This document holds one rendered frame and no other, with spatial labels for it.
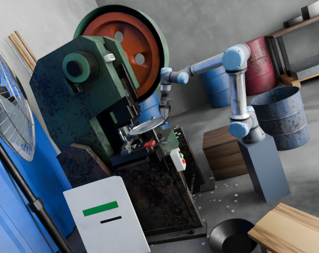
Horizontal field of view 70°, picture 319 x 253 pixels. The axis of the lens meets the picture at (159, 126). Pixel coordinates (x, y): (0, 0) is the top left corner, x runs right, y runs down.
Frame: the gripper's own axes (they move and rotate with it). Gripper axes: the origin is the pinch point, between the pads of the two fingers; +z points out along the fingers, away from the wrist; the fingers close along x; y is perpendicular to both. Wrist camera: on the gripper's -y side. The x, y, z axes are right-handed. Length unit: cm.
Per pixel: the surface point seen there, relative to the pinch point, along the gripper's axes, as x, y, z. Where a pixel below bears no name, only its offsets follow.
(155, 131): 6.0, -2.4, 9.9
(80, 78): 46, -30, -31
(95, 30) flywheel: 66, 36, -60
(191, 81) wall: -2, 331, 23
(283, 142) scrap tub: -101, 51, 31
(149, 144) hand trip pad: 2.9, -35.0, 5.1
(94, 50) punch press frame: 42, -18, -46
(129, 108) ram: 24.5, -4.1, -7.1
